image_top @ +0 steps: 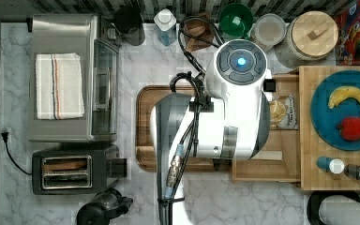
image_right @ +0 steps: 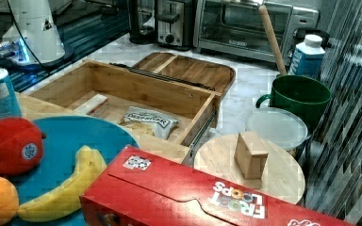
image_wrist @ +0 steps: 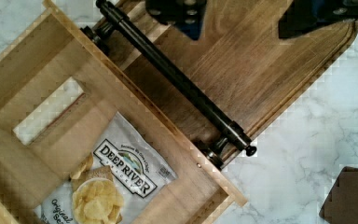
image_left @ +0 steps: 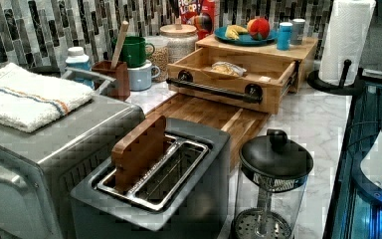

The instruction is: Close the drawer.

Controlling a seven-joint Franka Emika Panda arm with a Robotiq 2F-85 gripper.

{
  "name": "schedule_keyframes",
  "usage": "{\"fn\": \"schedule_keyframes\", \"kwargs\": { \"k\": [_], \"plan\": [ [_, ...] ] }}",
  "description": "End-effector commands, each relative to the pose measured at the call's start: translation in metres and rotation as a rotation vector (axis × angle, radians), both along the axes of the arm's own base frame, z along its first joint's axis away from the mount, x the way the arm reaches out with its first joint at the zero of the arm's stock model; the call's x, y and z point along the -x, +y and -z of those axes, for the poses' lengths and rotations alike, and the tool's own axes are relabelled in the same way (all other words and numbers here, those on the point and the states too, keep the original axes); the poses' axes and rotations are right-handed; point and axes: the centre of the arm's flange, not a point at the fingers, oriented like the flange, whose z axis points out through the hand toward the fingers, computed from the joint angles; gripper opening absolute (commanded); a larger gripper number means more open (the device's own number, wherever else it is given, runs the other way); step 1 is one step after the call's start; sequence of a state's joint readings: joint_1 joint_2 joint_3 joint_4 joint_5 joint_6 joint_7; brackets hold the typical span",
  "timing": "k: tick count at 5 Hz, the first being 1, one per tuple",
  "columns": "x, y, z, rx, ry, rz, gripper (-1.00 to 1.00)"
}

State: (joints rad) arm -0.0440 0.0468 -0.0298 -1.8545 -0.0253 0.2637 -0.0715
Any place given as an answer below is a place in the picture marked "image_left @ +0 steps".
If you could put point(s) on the white striped folded towel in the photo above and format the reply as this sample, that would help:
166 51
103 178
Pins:
29 101

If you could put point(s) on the red cereal box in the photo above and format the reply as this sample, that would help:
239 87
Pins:
202 14

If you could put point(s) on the blue bottle with white cap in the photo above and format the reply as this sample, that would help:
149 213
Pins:
77 58

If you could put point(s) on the grey shaker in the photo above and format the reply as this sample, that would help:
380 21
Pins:
297 31

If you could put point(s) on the small label card in drawer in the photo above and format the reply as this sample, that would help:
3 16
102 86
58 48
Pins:
264 79

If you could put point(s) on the brown wooden utensil box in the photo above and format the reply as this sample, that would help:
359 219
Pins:
120 88

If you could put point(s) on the wooden toast slice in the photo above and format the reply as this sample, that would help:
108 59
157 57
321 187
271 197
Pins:
137 152

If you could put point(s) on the black round pot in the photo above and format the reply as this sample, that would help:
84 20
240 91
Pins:
50 71

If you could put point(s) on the blue plate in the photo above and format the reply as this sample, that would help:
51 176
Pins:
244 39

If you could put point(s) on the wooden drawer cabinet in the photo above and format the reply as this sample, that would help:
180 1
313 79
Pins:
303 53

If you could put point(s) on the wooden spoon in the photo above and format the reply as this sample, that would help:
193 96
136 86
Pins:
119 43

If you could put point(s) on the yellow banana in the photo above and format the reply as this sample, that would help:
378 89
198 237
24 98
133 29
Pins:
234 32

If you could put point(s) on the wooden cutting board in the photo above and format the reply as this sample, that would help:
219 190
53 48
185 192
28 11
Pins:
240 124

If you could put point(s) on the blue shaker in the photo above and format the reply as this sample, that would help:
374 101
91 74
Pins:
284 34

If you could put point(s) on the wooden drawer with black handle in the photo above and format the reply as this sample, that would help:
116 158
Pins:
193 76

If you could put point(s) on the large jar with wooden lid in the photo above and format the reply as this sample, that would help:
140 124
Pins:
181 40

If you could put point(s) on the silver toaster oven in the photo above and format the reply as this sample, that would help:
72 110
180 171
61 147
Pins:
38 170

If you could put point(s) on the light blue mug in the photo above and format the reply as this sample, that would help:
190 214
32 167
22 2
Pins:
140 78

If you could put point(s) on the white paper towel roll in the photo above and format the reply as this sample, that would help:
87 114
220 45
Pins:
345 38

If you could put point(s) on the grey two-slot toaster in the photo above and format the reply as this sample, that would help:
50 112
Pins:
184 195

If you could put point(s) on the green mug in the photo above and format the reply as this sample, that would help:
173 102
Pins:
135 51

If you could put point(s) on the chip bag in drawer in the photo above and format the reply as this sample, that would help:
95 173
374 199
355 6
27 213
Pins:
228 69

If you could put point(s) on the black paper towel holder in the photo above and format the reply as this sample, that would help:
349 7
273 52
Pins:
355 89

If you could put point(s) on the small glass jar of grains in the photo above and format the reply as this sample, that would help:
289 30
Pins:
159 57

